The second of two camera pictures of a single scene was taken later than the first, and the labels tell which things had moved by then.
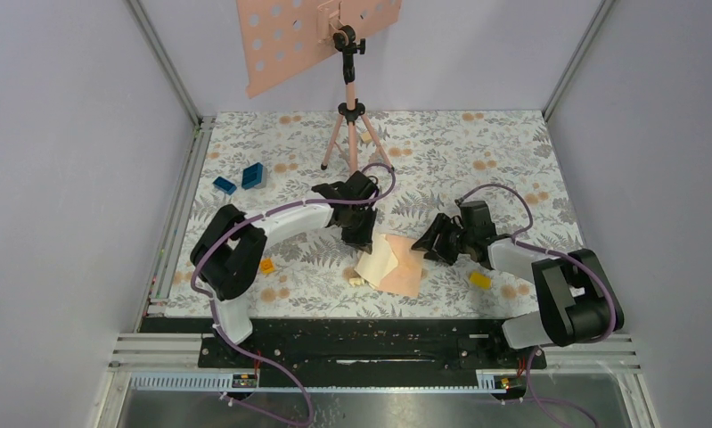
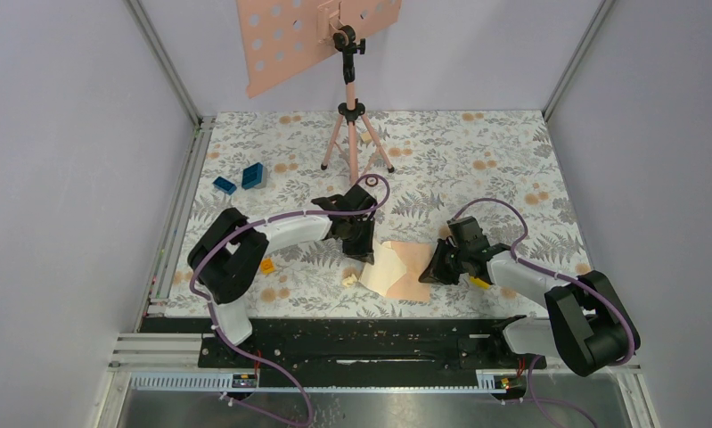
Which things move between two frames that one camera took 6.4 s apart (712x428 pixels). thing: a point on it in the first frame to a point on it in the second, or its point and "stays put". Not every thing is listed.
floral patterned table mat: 371,213 stays put
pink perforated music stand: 274,32 stays put
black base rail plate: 347,343 stays put
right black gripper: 441,225 to 436,271
